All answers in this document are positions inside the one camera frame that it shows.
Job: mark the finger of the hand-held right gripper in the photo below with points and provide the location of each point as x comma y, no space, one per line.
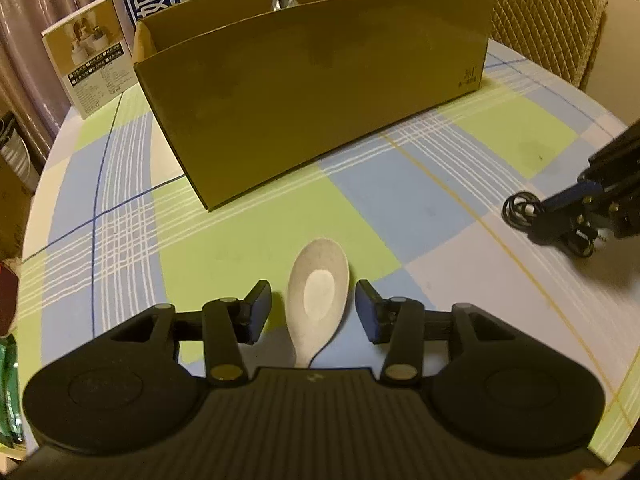
565,222
570,197

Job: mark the plaid cloth desktop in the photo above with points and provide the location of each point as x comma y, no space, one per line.
350,185

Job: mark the quilted cover chair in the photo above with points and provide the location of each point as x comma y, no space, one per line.
545,15

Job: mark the pink curtain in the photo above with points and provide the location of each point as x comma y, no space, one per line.
30,35

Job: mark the white ceramic spoon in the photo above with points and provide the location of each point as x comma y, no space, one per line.
317,270

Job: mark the brown cardboard box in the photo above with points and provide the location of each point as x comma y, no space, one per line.
300,100

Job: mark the green packet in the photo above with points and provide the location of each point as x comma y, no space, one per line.
10,395

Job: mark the white photo print box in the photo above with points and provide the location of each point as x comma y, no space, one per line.
90,60

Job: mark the dark red object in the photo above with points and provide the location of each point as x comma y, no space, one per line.
7,300

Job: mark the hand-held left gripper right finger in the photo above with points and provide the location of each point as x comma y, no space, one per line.
367,310

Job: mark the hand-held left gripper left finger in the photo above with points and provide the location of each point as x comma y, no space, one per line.
260,310

